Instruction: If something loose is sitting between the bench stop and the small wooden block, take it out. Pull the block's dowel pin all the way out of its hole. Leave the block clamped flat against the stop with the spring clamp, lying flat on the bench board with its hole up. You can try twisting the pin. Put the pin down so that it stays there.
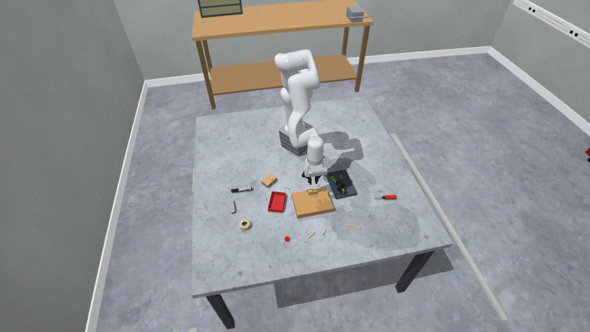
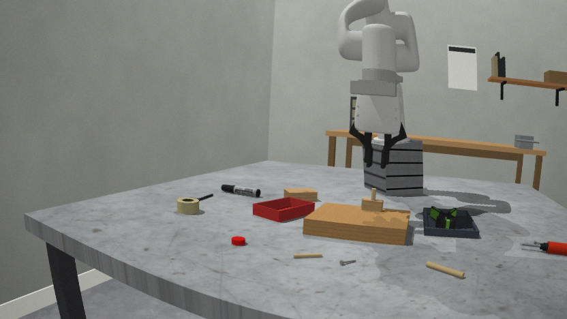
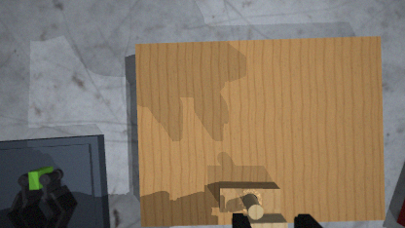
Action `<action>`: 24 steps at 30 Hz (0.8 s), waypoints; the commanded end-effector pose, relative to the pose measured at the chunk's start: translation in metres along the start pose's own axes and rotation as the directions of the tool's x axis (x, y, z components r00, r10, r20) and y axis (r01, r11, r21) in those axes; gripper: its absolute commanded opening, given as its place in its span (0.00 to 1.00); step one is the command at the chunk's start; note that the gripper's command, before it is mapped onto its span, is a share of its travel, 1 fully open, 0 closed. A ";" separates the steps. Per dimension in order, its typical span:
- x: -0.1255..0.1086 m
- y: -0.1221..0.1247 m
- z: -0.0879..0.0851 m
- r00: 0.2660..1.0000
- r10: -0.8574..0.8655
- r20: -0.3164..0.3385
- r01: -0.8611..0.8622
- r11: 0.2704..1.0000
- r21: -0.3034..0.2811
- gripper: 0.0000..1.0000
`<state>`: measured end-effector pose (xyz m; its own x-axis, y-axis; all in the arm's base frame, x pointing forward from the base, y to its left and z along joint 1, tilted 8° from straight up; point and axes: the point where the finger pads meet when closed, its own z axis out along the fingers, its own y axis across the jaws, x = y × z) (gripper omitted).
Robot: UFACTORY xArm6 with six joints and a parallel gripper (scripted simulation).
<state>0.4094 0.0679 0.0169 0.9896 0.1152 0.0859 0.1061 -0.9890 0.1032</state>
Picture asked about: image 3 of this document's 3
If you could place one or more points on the light brown wooden board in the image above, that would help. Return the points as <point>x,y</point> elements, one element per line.
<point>306,114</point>

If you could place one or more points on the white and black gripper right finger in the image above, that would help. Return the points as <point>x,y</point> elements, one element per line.
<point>305,221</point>

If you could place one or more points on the light wooden dowel pin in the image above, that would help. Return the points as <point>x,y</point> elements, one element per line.
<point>252,205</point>

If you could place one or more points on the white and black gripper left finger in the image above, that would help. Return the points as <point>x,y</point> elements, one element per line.
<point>240,221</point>

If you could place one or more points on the small wooden block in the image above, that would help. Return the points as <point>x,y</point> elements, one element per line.
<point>231,195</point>

